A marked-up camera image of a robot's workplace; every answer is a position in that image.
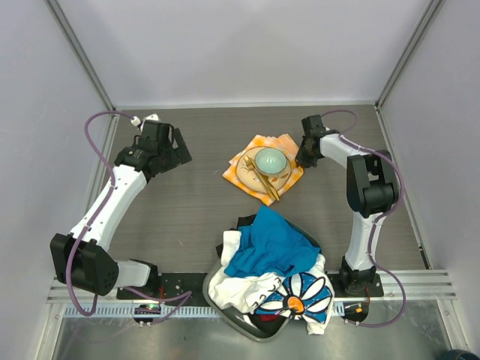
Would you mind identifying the orange checkered cloth napkin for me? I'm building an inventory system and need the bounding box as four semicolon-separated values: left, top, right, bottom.
222;133;304;206

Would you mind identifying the light blue ceramic bowl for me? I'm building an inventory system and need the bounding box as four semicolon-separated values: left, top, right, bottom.
254;148;287;176

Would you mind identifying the cream floral plate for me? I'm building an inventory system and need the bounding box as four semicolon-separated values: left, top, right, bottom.
235;146;292;194

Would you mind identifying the gold spoon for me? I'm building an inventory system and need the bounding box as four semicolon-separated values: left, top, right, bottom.
247;163;280;201

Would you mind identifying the gold fork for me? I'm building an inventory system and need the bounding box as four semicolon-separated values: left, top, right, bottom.
244;156;280;201

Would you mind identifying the blue t shirt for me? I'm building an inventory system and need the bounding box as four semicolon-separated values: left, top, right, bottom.
225;205;320;278

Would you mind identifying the white flower print t shirt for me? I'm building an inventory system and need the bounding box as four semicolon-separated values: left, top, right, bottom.
206;230;335;335

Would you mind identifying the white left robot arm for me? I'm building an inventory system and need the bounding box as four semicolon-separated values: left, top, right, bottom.
49;114;192;299

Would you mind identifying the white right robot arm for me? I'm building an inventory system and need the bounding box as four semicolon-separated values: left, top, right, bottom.
295;115;401;296

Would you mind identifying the black t shirt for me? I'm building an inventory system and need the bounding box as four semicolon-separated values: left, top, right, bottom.
215;214;257;259

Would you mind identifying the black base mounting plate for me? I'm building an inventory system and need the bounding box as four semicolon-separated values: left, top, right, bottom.
132;271;384;305

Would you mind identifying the red t shirt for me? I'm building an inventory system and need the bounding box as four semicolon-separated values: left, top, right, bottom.
255;314;279;323

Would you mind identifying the dark blue round object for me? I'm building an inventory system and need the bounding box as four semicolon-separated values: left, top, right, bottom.
440;349;480;360

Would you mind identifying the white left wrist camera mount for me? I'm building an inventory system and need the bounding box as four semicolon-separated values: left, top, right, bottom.
130;113;161;132

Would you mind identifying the white slotted cable duct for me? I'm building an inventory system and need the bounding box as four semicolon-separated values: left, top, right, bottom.
64;302;346;319

